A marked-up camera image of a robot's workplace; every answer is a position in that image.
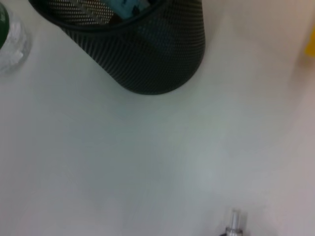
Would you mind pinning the clear plastic ruler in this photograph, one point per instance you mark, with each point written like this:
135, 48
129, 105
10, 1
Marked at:
96, 11

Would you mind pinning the water bottle green label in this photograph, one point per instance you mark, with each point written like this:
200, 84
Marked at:
11, 49

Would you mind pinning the yellow plastic bin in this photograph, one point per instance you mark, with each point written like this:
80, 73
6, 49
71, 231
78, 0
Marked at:
310, 41

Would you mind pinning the black mesh pen holder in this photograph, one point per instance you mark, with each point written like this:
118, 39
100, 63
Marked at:
152, 56

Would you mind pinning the white grey pen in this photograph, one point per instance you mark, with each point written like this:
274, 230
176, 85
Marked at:
235, 223

